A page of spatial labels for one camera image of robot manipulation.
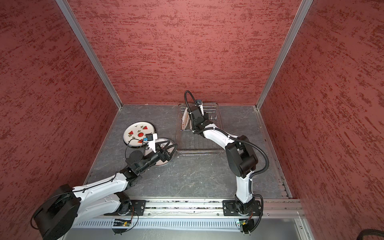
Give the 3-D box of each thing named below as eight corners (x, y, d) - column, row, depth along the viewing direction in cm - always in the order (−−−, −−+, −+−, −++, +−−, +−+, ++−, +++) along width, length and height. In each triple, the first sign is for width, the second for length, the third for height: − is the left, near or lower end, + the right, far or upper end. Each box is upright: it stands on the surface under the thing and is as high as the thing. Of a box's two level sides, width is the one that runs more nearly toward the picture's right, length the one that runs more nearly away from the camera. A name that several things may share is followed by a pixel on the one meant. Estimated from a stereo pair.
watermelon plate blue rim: (121, 146, 98) (120, 144, 96) (130, 124, 110) (128, 121, 108) (152, 146, 98) (151, 144, 96) (157, 124, 110) (156, 121, 108)
